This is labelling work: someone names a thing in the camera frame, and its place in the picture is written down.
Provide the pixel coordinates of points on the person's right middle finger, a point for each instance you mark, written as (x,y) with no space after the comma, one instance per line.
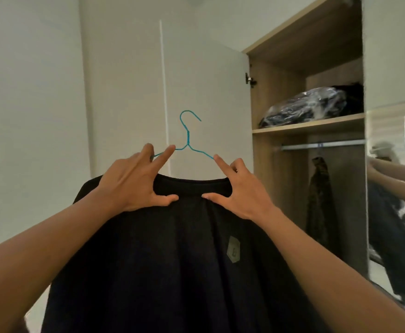
(240,165)

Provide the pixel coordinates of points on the plastic-wrapped dark clothes bundle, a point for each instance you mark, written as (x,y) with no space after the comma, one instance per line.
(303,107)

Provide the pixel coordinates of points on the metal hanging rail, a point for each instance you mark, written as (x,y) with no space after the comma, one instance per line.
(327,144)

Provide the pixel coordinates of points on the person's left forearm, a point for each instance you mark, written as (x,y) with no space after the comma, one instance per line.
(39,253)

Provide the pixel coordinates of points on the person's right hand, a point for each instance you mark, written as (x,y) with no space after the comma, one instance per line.
(245,195)

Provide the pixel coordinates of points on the wooden wardrobe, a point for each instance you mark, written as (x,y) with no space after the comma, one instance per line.
(278,100)

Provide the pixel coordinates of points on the white wardrobe door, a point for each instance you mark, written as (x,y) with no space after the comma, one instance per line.
(206,83)

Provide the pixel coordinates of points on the person's left middle finger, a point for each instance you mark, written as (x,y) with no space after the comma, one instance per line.
(147,152)

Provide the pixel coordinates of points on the dark hanging garment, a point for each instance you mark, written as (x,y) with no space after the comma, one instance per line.
(322,204)

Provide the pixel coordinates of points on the black t-shirt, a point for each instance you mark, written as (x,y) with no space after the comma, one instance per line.
(174,260)

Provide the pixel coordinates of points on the person's left thumb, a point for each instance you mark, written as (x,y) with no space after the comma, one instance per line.
(166,200)

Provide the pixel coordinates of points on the mirrored wardrobe door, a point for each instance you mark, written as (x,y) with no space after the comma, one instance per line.
(393,48)

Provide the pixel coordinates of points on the black door hinge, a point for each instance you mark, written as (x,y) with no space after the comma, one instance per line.
(250,80)

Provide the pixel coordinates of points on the person's left hand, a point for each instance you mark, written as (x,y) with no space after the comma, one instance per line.
(129,185)

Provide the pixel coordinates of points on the person's right forearm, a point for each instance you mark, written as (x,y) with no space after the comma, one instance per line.
(327,273)

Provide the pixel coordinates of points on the person's right thumb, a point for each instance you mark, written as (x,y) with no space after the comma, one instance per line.
(212,198)

